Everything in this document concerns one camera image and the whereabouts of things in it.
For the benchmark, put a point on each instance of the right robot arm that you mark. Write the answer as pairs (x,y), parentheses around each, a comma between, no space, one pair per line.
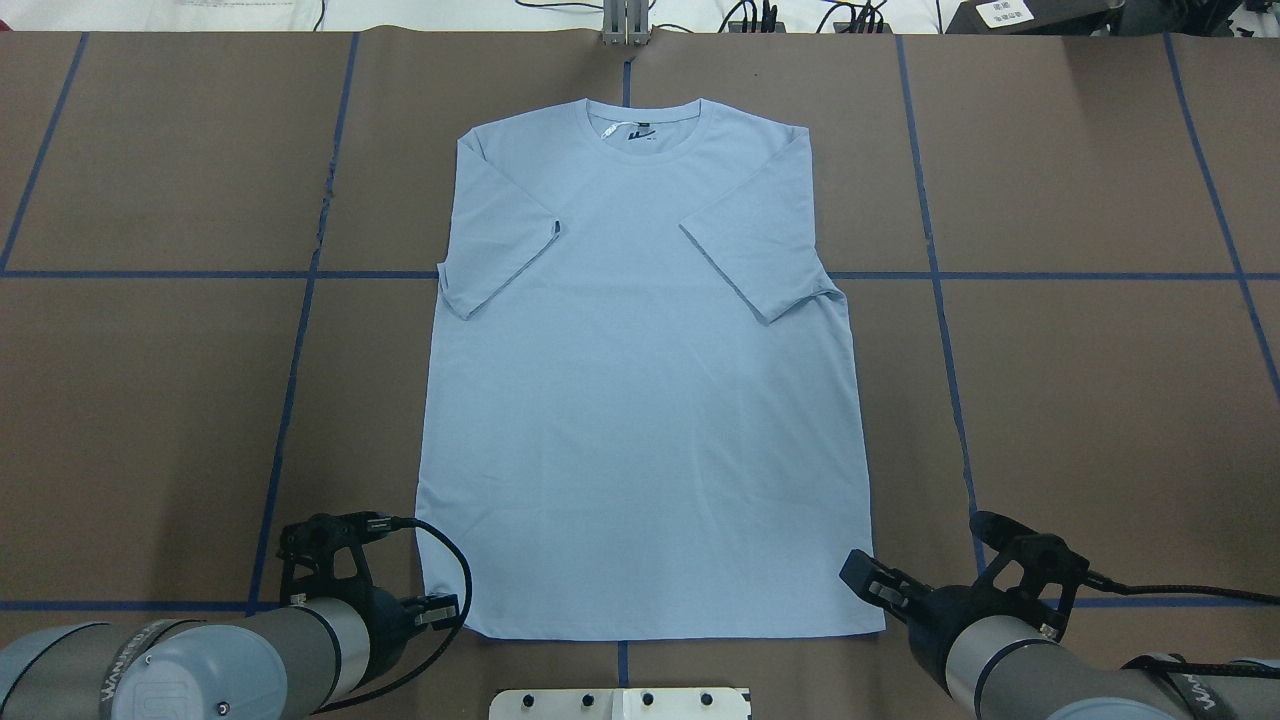
(996,653)

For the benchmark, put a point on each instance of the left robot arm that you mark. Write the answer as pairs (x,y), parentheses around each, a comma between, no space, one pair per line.
(314,654)

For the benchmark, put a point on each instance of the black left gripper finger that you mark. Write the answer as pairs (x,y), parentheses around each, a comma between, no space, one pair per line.
(432,620)
(432,604)

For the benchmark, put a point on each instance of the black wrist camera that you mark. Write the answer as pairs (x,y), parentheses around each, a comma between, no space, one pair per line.
(1030,560)
(324,557)

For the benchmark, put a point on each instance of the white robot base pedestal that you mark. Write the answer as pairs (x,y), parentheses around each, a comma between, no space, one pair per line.
(623,703)

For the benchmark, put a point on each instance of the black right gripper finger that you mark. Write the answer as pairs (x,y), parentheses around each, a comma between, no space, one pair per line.
(895,596)
(859,567)

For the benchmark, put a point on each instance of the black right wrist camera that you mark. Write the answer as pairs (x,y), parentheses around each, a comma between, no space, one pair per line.
(1030,560)

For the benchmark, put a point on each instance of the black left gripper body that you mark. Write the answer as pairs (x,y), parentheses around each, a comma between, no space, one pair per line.
(383,612)

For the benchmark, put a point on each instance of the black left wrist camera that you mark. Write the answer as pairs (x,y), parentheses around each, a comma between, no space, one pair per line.
(324,557)

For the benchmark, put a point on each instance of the light blue t-shirt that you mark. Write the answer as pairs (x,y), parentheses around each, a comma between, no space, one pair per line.
(642,420)

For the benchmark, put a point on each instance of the aluminium frame post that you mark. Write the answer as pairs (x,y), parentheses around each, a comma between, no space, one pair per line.
(626,22)

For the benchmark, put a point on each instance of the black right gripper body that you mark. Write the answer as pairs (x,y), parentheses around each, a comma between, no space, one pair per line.
(934,609)

